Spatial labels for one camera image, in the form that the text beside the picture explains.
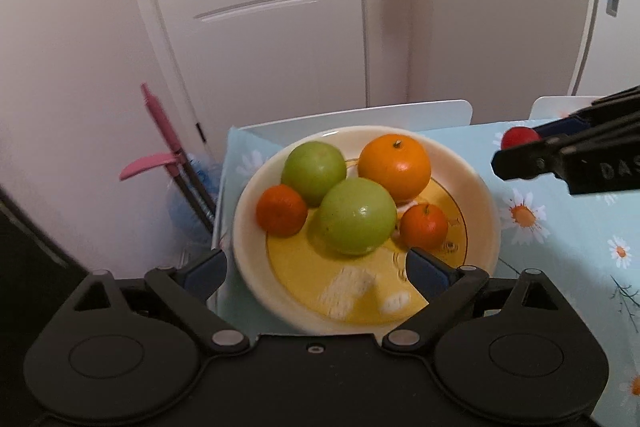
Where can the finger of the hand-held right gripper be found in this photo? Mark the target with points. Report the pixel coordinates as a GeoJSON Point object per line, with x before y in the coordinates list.
{"type": "Point", "coordinates": [530, 159]}
{"type": "Point", "coordinates": [570, 126]}

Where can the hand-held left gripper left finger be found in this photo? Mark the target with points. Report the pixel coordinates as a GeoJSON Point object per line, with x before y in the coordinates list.
{"type": "Point", "coordinates": [207, 269]}

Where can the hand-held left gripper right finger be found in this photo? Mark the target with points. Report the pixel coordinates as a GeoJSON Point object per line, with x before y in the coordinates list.
{"type": "Point", "coordinates": [426, 269]}

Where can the small red plum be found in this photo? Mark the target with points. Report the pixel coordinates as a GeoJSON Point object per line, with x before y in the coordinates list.
{"type": "Point", "coordinates": [520, 138]}

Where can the small tangerine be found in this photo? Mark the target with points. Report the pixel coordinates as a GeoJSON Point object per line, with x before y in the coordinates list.
{"type": "Point", "coordinates": [424, 227]}
{"type": "Point", "coordinates": [281, 212]}

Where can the green apple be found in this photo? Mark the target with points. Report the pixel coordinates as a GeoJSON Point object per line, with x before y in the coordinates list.
{"type": "Point", "coordinates": [312, 169]}
{"type": "Point", "coordinates": [357, 217]}

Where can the cream and yellow oval plate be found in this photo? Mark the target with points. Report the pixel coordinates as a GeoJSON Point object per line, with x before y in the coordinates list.
{"type": "Point", "coordinates": [310, 279]}

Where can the large orange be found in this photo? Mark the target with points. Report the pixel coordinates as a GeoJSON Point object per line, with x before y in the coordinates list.
{"type": "Point", "coordinates": [395, 167]}

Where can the white chair back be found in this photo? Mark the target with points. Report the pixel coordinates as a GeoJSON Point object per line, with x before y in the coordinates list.
{"type": "Point", "coordinates": [400, 117]}
{"type": "Point", "coordinates": [550, 104]}

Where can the white wardrobe door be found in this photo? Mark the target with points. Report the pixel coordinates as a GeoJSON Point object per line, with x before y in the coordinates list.
{"type": "Point", "coordinates": [620, 52]}

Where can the light blue daisy tablecloth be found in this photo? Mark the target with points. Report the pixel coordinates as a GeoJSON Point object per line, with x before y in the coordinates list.
{"type": "Point", "coordinates": [550, 252]}

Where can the dark furniture panel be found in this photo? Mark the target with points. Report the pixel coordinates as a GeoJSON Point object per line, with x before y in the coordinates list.
{"type": "Point", "coordinates": [25, 247]}

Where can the white panelled door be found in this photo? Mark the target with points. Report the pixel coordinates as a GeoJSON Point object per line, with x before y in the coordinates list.
{"type": "Point", "coordinates": [260, 47]}

